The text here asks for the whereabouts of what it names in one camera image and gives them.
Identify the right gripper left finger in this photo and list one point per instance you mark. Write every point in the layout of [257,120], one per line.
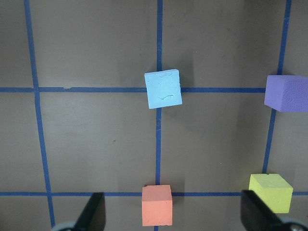
[93,216]

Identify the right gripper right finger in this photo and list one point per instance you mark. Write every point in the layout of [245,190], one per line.
[256,216]

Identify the light blue block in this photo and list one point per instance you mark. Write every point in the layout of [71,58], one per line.
[163,88]

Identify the yellow block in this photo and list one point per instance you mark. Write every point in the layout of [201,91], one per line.
[273,190]

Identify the orange block robot side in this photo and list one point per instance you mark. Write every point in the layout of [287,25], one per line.
[157,206]

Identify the purple block near tray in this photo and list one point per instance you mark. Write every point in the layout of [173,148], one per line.
[287,93]

